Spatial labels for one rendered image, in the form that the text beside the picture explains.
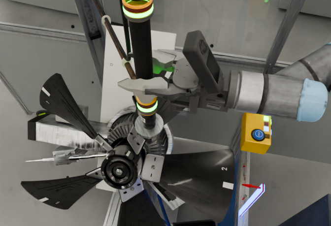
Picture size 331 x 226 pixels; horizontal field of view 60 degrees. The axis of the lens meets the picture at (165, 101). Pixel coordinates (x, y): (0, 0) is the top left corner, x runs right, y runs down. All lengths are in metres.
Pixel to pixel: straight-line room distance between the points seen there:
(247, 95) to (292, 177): 1.91
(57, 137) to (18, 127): 1.53
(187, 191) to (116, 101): 0.45
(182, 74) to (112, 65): 0.62
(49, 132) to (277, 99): 0.86
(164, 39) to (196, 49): 0.62
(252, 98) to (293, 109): 0.07
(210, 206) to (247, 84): 0.52
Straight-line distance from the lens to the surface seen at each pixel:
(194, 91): 0.50
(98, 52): 1.44
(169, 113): 0.82
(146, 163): 0.96
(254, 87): 0.51
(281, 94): 0.52
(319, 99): 0.54
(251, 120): 1.21
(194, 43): 0.45
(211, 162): 0.95
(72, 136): 1.12
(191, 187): 0.93
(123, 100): 1.13
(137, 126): 0.70
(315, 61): 0.65
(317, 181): 2.45
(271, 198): 2.28
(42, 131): 1.17
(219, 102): 0.55
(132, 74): 0.68
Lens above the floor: 2.07
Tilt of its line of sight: 56 degrees down
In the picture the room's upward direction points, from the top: straight up
